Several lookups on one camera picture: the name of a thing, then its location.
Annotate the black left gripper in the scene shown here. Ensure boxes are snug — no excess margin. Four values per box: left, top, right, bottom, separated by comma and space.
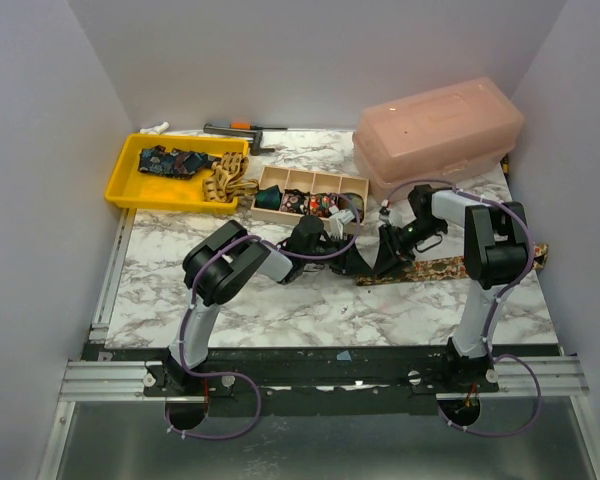
303, 233, 374, 276

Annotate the paisley flamingo patterned tie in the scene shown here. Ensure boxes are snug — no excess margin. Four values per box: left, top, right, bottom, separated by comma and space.
354, 242, 552, 288

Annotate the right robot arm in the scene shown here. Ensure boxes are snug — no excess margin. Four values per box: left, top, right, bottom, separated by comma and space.
372, 184, 534, 392

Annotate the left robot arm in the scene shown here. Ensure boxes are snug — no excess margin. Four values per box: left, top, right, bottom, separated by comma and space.
165, 216, 372, 395

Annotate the green feather rolled tie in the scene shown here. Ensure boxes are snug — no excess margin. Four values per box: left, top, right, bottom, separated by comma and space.
337, 192, 365, 221

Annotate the red floral rolled tie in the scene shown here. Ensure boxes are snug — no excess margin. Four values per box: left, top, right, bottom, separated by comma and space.
308, 193, 338, 218

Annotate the wooden compartment organizer box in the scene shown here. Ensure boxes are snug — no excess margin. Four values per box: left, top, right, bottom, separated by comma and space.
251, 165, 369, 235

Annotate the black floral rolled tie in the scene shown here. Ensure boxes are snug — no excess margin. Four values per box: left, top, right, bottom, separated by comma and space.
279, 189, 310, 215

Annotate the dark green rolled tie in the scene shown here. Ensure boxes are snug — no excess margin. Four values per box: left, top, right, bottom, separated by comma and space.
254, 185, 282, 211

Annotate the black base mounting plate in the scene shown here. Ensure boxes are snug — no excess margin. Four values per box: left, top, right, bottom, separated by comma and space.
81, 344, 567, 420

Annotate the beige beetle patterned tie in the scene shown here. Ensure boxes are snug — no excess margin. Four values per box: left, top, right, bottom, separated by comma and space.
202, 152, 259, 203

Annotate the pink translucent plastic box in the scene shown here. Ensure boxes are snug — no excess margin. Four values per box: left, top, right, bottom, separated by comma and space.
352, 77, 524, 202

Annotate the navy floral patterned tie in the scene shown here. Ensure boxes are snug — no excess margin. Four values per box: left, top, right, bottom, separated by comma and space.
137, 145, 218, 180

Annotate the white plastic piece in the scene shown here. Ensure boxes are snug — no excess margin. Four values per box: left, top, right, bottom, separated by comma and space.
139, 121, 170, 135

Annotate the yellow plastic tray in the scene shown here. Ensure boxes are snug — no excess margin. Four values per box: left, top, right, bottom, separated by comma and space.
104, 133, 248, 215

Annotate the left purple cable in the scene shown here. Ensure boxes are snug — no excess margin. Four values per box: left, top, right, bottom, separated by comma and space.
164, 193, 364, 442

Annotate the purple cable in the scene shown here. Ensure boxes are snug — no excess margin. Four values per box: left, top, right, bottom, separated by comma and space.
164, 193, 364, 442
382, 178, 545, 437

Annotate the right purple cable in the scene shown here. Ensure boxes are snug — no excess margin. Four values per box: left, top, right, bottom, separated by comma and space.
382, 178, 545, 437

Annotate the orange handled tool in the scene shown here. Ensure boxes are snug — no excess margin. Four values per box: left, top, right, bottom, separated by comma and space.
203, 122, 288, 137

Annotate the aluminium rail frame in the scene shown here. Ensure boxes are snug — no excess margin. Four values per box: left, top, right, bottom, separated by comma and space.
39, 210, 600, 479

